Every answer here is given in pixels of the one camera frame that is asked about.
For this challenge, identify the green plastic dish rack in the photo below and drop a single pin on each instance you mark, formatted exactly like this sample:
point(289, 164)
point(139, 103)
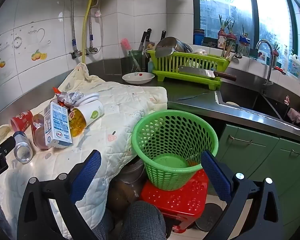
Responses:
point(170, 60)

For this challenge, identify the person's plaid trouser leg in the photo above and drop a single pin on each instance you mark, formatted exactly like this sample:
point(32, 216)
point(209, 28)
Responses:
point(140, 222)

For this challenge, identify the white blue milk carton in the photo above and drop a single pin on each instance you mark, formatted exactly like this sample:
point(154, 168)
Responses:
point(57, 125)

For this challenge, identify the white bowl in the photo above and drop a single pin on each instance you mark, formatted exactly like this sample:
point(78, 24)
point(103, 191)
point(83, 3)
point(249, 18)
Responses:
point(200, 52)

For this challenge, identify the green perforated plastic basket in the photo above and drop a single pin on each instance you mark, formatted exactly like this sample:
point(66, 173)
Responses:
point(152, 162)

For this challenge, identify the bundle of chopsticks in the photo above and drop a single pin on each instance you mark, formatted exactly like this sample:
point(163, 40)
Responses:
point(227, 51)

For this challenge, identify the grey round disc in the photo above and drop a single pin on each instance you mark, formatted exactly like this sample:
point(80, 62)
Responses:
point(210, 217)

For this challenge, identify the silver can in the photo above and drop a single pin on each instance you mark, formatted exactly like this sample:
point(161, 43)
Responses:
point(22, 147)

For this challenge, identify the pink cloth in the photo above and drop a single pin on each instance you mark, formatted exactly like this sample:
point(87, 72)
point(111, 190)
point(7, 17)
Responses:
point(295, 116)

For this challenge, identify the pink tag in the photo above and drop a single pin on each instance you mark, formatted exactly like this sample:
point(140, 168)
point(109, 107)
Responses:
point(98, 13)

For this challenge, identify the steel sink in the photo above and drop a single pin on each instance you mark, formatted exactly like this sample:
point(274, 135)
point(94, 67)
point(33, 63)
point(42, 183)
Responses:
point(244, 97)

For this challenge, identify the red plastic stool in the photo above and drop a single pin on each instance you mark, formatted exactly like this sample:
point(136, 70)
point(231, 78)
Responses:
point(170, 200)

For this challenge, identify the window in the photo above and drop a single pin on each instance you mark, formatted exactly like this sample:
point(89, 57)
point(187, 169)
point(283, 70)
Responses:
point(215, 5)

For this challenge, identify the orange snack wrapper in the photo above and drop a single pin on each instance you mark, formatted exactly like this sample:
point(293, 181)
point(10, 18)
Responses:
point(57, 95)

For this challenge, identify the brown jar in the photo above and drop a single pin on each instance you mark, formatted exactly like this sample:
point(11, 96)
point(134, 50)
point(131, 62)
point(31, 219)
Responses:
point(126, 192)

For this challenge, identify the knife holder with utensils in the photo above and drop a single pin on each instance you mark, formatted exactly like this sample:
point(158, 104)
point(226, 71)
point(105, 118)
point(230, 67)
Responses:
point(135, 60)

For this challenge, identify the chrome faucet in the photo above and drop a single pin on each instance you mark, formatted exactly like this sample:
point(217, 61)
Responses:
point(268, 75)

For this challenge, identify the sprouting onion in jar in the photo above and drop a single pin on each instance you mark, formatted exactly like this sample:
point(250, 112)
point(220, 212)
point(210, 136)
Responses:
point(231, 38)
point(222, 36)

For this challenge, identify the black utensil holder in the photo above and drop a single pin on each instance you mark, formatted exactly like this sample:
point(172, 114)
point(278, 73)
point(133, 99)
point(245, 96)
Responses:
point(145, 62)

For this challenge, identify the white bottle with blue label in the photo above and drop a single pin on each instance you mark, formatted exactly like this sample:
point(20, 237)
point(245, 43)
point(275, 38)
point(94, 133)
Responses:
point(294, 66)

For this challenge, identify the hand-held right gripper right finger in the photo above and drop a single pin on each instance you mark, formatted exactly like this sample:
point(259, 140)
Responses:
point(216, 177)

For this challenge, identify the red can with white script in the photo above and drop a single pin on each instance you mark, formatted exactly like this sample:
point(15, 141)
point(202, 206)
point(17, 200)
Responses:
point(39, 135)

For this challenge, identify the white plate with red print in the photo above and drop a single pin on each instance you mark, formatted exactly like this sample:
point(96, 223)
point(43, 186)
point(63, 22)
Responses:
point(137, 78)

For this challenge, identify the blue container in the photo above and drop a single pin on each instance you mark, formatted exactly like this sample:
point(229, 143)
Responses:
point(198, 38)

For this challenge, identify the white plastic lid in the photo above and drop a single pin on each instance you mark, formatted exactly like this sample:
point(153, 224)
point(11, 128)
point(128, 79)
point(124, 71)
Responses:
point(90, 97)

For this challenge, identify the cream quilted blanket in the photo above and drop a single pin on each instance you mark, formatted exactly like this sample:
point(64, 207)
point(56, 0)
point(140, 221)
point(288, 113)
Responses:
point(120, 100)

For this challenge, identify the white pump bottle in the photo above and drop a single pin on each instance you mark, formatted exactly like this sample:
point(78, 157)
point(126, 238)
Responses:
point(284, 60)

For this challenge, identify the steel spatula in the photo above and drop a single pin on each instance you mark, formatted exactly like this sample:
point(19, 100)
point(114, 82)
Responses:
point(165, 52)

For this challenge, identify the glass jar with blue lid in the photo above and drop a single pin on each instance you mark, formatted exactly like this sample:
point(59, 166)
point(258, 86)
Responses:
point(244, 46)

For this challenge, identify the green cabinet door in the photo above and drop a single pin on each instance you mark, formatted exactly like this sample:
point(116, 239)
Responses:
point(247, 150)
point(289, 180)

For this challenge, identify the teal bottle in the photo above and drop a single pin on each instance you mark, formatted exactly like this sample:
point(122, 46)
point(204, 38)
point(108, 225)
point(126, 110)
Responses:
point(151, 65)

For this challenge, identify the red can with cartoon print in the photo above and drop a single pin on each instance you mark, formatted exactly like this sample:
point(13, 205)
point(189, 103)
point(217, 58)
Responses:
point(21, 121)

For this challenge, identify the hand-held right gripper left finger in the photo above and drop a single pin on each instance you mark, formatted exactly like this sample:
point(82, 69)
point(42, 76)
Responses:
point(86, 177)

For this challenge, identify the pink bottle brush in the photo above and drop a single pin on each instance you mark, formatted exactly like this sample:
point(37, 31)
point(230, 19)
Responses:
point(125, 44)

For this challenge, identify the cream bowl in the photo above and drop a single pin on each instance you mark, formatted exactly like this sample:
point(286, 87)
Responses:
point(232, 104)

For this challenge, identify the white paper cup green leaf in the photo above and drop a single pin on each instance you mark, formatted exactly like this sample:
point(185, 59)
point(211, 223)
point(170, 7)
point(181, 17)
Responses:
point(92, 112)

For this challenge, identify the white paper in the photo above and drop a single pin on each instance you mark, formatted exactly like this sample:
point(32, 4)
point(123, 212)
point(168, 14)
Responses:
point(73, 97)

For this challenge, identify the slim steel kitchen knife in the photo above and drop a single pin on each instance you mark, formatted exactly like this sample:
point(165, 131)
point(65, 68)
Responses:
point(190, 97)

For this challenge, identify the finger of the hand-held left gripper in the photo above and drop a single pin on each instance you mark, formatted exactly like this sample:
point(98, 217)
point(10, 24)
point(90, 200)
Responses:
point(5, 146)

